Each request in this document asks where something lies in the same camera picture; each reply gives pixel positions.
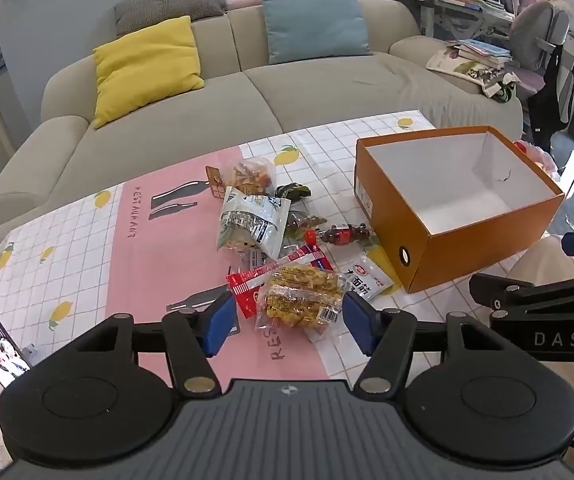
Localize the white noodle packet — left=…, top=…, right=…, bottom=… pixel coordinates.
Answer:
left=340, top=254, right=393, bottom=301

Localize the red and white snack packet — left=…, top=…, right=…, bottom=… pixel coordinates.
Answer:
left=226, top=245, right=333, bottom=320

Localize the yellow fried snack bag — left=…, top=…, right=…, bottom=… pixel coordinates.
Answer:
left=255, top=263, right=349, bottom=335

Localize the white and blue chip bag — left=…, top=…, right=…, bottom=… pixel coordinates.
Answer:
left=217, top=186, right=291, bottom=260

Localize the brown nut snack pack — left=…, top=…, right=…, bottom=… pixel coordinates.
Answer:
left=285, top=210, right=327, bottom=240

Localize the dark green snack pack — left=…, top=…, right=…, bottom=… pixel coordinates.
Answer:
left=275, top=182, right=312, bottom=203

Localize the clear assorted snack bag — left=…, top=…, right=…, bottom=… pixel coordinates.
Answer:
left=206, top=157, right=276, bottom=198

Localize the pink and white tablecloth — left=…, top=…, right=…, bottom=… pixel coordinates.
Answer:
left=0, top=109, right=534, bottom=470

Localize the orange cardboard box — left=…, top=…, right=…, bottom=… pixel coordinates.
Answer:
left=354, top=126, right=564, bottom=294

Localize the pink trash bag bin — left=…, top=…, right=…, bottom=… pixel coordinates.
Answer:
left=514, top=140, right=558, bottom=177

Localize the beige sofa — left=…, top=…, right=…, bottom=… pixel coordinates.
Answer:
left=0, top=0, right=522, bottom=243

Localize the yellow cushion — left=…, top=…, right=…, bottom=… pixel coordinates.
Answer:
left=92, top=15, right=205, bottom=129

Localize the stack of books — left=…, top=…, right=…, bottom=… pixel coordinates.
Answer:
left=426, top=39, right=519, bottom=103

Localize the grey office chair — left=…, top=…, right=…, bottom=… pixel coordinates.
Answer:
left=508, top=0, right=572, bottom=94

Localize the light blue cushion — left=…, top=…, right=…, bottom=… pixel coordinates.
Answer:
left=261, top=0, right=371, bottom=64

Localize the grey textured cushion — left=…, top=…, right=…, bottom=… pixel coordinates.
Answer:
left=113, top=0, right=223, bottom=37

